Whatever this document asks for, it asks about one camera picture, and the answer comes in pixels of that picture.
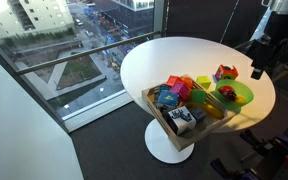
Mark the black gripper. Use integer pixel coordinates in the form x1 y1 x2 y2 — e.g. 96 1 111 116
246 12 288 80

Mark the round white pedestal table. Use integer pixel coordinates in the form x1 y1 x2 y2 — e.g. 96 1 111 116
121 37 276 164

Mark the wooden crate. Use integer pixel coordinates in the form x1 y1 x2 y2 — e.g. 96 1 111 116
142 79 236 151

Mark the grey plush cube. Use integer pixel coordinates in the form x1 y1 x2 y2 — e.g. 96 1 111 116
189 106 206 122

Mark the yellow fruit in bowl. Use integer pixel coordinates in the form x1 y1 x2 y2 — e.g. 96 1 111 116
235 95 246 104

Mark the magenta plush cube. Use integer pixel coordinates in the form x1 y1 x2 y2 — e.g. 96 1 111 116
170 82 189 98

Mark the red plush cube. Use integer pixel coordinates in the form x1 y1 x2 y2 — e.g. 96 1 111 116
166 75 182 87

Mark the red apple toy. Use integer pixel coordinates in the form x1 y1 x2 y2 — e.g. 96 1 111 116
218 86 237 101

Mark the orange plushy cube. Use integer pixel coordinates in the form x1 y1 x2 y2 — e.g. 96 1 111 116
213 65 238 82

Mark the green plastic bowl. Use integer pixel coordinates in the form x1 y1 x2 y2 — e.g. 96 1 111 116
214 79 254 110

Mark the blue plush cube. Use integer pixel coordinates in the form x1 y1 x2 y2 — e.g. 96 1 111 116
158 90 179 106

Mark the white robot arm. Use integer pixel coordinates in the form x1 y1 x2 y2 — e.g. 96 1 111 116
246 0 288 80

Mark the orange ball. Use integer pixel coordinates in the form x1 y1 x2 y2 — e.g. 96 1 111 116
182 77 193 88

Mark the green cube in crate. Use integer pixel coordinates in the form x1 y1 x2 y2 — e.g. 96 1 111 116
191 89 206 103

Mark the window handrail bar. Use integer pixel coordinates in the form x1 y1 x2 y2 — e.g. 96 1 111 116
16 31 161 75

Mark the black and white plush cube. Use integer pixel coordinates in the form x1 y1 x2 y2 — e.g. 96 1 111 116
167 106 196 135

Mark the lime green cube on table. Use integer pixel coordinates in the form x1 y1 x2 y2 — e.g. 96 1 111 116
196 76 211 89

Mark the black equipment with orange clamp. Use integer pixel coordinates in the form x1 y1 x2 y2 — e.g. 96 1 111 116
210 128 288 180

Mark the yellow banana toy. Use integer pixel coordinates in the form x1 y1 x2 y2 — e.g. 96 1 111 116
187 101 224 120

